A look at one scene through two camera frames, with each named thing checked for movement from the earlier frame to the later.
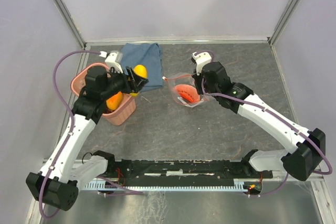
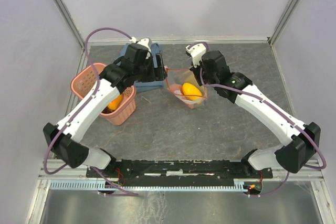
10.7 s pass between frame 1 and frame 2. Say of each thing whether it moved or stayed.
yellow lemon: moved
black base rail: stayed
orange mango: stayed
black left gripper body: moved
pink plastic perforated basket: stayed
